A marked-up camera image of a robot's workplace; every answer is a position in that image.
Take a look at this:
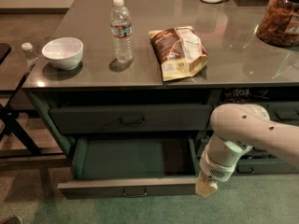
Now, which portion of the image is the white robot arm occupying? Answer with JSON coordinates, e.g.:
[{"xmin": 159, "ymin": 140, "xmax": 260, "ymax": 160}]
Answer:
[{"xmin": 195, "ymin": 104, "xmax": 299, "ymax": 197}]

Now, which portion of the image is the small clear bottle white cap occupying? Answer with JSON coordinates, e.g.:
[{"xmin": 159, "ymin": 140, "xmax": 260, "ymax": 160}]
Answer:
[{"xmin": 21, "ymin": 42, "xmax": 39, "ymax": 69}]

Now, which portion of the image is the plastic jar of snacks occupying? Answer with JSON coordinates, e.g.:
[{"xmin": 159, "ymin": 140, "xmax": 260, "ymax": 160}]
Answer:
[{"xmin": 257, "ymin": 0, "xmax": 299, "ymax": 48}]

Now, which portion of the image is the clear plastic water bottle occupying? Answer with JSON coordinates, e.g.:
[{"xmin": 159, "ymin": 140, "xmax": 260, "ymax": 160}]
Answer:
[{"xmin": 110, "ymin": 0, "xmax": 134, "ymax": 63}]

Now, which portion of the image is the dark snack bag in drawer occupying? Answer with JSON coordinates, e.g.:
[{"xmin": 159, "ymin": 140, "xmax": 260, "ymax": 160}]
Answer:
[{"xmin": 222, "ymin": 88, "xmax": 269, "ymax": 104}]

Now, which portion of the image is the brown snack bag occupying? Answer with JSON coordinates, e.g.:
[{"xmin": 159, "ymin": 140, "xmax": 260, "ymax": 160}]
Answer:
[{"xmin": 149, "ymin": 26, "xmax": 208, "ymax": 81}]

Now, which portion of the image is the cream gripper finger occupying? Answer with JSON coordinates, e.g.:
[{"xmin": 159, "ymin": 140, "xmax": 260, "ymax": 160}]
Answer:
[{"xmin": 195, "ymin": 172, "xmax": 218, "ymax": 197}]

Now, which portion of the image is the white ceramic bowl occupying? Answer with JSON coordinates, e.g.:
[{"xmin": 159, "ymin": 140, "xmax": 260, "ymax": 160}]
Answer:
[{"xmin": 42, "ymin": 37, "xmax": 83, "ymax": 70}]

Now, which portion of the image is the grey drawer cabinet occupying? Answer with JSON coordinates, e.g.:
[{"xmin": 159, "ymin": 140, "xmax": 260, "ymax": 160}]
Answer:
[{"xmin": 21, "ymin": 0, "xmax": 299, "ymax": 201}]

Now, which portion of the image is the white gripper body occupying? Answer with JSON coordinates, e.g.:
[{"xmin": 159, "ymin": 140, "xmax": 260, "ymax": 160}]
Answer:
[{"xmin": 199, "ymin": 134, "xmax": 252, "ymax": 182}]

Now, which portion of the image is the black folding side table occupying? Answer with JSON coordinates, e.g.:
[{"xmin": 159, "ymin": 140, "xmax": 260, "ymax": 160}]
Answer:
[{"xmin": 0, "ymin": 42, "xmax": 41, "ymax": 157}]

